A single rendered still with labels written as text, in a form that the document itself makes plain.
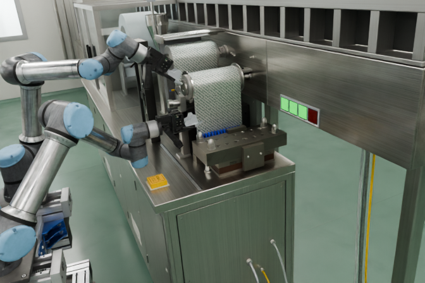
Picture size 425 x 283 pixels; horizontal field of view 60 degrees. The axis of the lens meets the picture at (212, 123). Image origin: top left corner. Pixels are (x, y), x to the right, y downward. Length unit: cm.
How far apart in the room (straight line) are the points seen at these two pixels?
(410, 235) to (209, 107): 94
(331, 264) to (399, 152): 146
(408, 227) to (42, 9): 641
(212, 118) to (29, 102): 83
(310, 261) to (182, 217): 122
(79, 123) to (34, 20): 578
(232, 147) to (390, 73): 70
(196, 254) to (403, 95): 104
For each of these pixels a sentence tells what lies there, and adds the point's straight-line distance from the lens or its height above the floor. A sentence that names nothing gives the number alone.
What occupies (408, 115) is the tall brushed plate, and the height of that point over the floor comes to 130.
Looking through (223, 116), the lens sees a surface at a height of 110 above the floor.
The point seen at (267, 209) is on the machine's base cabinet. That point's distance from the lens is 173.
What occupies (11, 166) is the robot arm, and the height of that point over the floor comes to 99.
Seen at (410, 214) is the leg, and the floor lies 88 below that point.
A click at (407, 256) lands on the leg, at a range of 158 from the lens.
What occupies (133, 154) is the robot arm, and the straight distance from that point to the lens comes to 160.
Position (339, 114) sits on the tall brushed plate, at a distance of 134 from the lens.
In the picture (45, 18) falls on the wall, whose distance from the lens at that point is 703.
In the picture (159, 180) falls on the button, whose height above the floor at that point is 92.
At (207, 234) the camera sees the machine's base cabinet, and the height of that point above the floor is 69.
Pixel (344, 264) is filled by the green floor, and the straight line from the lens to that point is 256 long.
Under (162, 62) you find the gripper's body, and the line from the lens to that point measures 158.
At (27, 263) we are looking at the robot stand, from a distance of 150.
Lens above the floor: 168
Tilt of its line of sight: 21 degrees down
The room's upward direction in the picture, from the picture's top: 4 degrees counter-clockwise
